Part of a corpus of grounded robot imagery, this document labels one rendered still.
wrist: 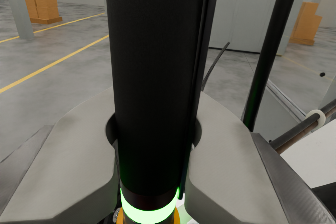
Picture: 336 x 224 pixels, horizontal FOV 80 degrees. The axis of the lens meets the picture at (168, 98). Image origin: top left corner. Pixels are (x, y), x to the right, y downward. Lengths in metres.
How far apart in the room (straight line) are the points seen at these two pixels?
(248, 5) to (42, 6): 6.39
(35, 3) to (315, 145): 8.44
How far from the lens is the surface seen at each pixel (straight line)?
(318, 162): 0.52
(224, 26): 5.65
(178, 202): 0.20
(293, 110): 1.23
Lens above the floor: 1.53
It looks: 30 degrees down
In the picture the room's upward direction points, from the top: 4 degrees clockwise
